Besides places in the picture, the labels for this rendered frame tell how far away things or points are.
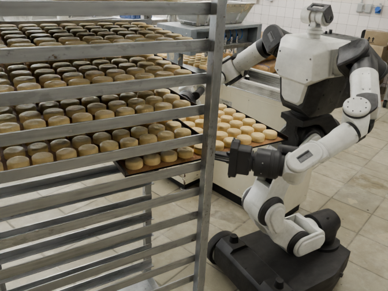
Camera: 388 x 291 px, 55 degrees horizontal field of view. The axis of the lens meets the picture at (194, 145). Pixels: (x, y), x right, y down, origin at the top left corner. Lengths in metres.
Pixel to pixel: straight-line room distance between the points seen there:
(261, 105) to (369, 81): 1.08
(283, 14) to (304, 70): 5.26
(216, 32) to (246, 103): 1.42
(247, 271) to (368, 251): 0.93
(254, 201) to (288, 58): 0.63
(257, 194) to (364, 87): 0.67
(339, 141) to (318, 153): 0.09
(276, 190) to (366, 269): 0.95
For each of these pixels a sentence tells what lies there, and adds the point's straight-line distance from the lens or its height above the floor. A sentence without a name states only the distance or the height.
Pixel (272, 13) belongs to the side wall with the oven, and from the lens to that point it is 6.84.
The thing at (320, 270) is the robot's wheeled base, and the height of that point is 0.17.
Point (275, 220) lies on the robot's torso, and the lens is 1.69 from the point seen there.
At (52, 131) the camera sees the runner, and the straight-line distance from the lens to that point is 0.92.
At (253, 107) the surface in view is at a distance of 2.35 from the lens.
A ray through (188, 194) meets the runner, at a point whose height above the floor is 0.87.
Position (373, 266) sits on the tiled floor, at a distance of 2.50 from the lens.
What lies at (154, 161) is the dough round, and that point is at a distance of 1.08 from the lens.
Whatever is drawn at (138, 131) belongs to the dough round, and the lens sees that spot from 1.11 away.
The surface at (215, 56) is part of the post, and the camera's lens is 1.00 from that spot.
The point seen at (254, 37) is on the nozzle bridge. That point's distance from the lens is 2.88.
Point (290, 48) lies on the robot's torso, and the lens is 1.55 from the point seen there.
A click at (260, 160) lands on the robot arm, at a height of 1.00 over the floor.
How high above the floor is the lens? 1.49
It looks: 25 degrees down
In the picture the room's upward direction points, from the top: 3 degrees clockwise
